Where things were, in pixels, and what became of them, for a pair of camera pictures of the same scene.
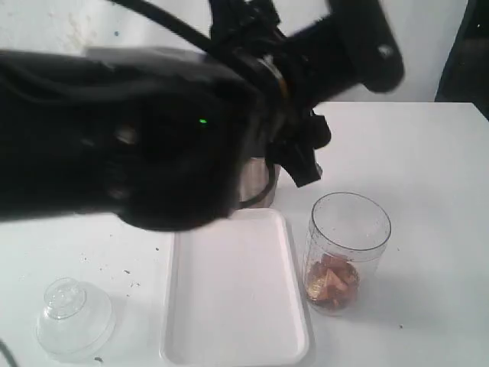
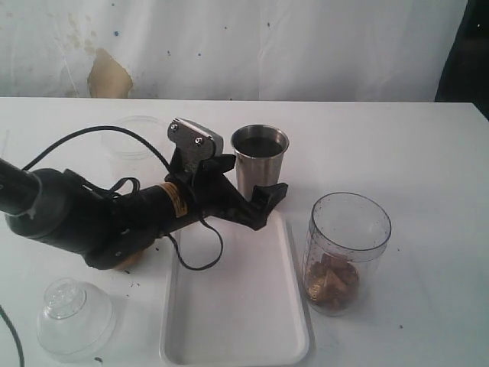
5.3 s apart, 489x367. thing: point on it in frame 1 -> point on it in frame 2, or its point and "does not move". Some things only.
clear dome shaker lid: (78, 318) does not move
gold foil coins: (341, 280) does not move
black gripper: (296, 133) -> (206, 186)
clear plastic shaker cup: (347, 237) does not move
